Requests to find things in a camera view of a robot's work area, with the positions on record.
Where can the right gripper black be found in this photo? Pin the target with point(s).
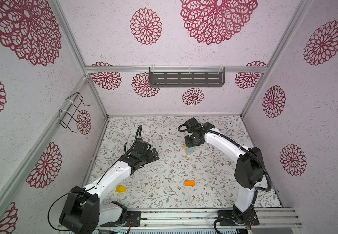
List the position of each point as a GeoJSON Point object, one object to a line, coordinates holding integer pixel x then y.
{"type": "Point", "coordinates": [188, 144]}

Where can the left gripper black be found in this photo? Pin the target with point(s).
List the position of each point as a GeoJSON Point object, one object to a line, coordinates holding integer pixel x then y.
{"type": "Point", "coordinates": [151, 158]}

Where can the orange wood block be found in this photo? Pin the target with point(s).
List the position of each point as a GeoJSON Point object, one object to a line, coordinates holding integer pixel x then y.
{"type": "Point", "coordinates": [190, 183]}

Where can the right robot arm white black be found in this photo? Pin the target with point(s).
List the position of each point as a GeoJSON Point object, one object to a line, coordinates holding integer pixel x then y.
{"type": "Point", "coordinates": [250, 172]}

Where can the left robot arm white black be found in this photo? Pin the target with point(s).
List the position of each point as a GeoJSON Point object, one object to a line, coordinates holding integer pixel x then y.
{"type": "Point", "coordinates": [83, 211]}

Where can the yellow wood block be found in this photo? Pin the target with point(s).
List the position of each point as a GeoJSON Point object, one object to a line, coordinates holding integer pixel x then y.
{"type": "Point", "coordinates": [121, 189]}

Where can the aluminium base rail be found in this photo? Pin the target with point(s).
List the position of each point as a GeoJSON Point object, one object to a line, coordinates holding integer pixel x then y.
{"type": "Point", "coordinates": [204, 219]}

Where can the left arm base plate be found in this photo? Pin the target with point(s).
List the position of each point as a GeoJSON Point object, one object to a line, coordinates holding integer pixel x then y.
{"type": "Point", "coordinates": [132, 218]}

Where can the grey metal wall shelf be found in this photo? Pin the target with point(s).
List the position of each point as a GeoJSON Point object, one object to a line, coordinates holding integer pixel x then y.
{"type": "Point", "coordinates": [186, 79]}

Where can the black wire wall rack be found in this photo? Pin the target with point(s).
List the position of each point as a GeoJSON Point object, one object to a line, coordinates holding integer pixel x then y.
{"type": "Point", "coordinates": [75, 118]}

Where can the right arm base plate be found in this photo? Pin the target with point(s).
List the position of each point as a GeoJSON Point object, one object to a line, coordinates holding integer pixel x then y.
{"type": "Point", "coordinates": [248, 219]}

